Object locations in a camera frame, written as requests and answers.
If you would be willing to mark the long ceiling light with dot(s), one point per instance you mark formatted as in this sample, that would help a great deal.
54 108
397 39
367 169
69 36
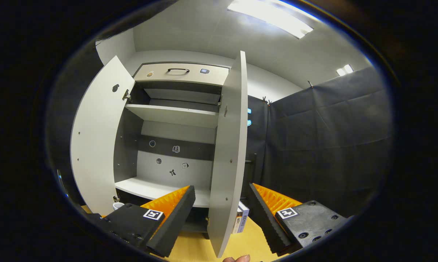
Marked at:
273 16

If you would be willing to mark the black backdrop cloth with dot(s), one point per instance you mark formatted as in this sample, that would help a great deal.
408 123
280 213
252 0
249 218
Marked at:
324 145

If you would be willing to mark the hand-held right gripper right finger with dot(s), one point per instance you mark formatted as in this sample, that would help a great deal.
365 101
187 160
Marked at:
266 218

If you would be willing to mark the grey cabinet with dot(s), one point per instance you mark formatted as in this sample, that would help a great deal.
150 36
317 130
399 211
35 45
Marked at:
126 145

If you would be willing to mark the white cabinet shelf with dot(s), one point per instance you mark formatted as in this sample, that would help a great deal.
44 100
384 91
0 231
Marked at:
146 189
171 115

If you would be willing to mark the small ceiling light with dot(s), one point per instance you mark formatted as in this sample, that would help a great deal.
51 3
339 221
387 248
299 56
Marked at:
344 70

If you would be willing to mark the white and blue carton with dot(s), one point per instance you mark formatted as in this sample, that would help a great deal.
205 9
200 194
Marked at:
241 218

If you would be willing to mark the white plastic bottle green label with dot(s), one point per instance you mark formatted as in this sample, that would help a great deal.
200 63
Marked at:
117 206

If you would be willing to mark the beige cabinet drawer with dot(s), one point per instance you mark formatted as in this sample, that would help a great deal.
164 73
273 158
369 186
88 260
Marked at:
208 77

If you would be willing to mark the grey cabinet door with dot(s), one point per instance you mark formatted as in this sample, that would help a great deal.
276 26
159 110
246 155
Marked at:
228 163
99 145

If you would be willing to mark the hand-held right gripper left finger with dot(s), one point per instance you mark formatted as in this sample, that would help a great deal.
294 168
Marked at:
177 214

